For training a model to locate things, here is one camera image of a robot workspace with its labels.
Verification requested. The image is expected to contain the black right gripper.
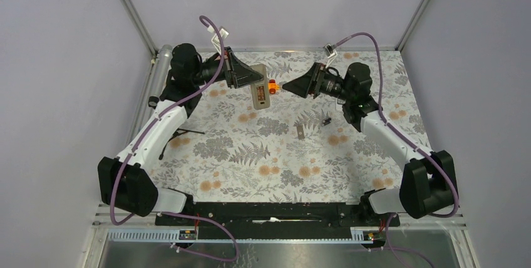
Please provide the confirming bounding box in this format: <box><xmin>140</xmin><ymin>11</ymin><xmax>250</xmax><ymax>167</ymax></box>
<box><xmin>282</xmin><ymin>63</ymin><xmax>353</xmax><ymax>103</ymax></box>

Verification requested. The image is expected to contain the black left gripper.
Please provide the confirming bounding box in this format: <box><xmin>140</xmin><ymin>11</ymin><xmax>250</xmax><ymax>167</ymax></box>
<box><xmin>192</xmin><ymin>47</ymin><xmax>264</xmax><ymax>88</ymax></box>

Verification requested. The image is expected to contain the grey remote control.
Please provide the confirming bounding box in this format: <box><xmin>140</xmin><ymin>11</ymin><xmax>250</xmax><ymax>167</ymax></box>
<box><xmin>250</xmin><ymin>64</ymin><xmax>271</xmax><ymax>110</ymax></box>

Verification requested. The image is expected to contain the grey battery cover strip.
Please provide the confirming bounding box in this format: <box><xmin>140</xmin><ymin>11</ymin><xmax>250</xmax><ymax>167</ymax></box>
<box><xmin>296</xmin><ymin>125</ymin><xmax>305</xmax><ymax>140</ymax></box>

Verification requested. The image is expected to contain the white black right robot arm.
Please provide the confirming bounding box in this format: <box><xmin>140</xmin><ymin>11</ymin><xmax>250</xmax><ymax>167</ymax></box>
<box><xmin>282</xmin><ymin>63</ymin><xmax>458</xmax><ymax>225</ymax></box>

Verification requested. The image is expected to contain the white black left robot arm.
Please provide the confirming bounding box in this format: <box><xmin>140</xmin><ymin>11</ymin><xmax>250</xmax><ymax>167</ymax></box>
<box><xmin>98</xmin><ymin>43</ymin><xmax>267</xmax><ymax>225</ymax></box>

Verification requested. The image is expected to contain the orange toy car chassis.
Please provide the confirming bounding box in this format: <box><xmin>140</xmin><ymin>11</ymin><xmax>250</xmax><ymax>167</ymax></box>
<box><xmin>268</xmin><ymin>79</ymin><xmax>281</xmax><ymax>95</ymax></box>

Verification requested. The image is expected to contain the floral patterned table mat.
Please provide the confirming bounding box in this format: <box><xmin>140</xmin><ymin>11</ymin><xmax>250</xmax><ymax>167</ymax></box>
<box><xmin>131</xmin><ymin>50</ymin><xmax>449</xmax><ymax>204</ymax></box>

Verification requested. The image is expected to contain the black mini tripod stand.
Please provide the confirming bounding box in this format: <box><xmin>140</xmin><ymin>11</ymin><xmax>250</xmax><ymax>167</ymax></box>
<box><xmin>158</xmin><ymin>126</ymin><xmax>206</xmax><ymax>161</ymax></box>

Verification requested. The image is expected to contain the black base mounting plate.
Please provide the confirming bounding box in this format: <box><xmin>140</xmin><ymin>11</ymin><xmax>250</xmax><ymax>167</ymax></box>
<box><xmin>155</xmin><ymin>199</ymin><xmax>388</xmax><ymax>240</ymax></box>

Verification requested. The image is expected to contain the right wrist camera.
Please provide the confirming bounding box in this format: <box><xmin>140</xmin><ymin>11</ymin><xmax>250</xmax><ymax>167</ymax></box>
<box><xmin>323</xmin><ymin>44</ymin><xmax>338</xmax><ymax>68</ymax></box>

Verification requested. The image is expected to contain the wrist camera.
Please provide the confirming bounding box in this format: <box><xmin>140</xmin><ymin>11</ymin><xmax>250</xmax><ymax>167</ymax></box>
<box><xmin>207</xmin><ymin>26</ymin><xmax>229</xmax><ymax>54</ymax></box>
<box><xmin>323</xmin><ymin>44</ymin><xmax>338</xmax><ymax>68</ymax></box>

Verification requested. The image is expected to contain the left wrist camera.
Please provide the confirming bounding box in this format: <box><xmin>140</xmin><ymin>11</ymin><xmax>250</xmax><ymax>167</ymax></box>
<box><xmin>207</xmin><ymin>26</ymin><xmax>229</xmax><ymax>54</ymax></box>

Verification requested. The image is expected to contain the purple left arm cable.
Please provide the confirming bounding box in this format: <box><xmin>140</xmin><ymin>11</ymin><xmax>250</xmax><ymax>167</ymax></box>
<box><xmin>108</xmin><ymin>15</ymin><xmax>240</xmax><ymax>262</ymax></box>

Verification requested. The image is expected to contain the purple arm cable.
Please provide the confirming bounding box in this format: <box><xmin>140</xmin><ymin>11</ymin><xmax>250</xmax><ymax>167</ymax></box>
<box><xmin>331</xmin><ymin>32</ymin><xmax>460</xmax><ymax>268</ymax></box>
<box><xmin>108</xmin><ymin>15</ymin><xmax>240</xmax><ymax>262</ymax></box>

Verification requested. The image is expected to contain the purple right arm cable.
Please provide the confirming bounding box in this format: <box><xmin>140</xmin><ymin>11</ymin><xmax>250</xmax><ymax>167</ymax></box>
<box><xmin>331</xmin><ymin>32</ymin><xmax>460</xmax><ymax>268</ymax></box>

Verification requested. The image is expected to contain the white slotted cable duct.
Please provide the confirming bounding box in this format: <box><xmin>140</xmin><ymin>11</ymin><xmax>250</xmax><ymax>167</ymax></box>
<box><xmin>106</xmin><ymin>227</ymin><xmax>386</xmax><ymax>245</ymax></box>

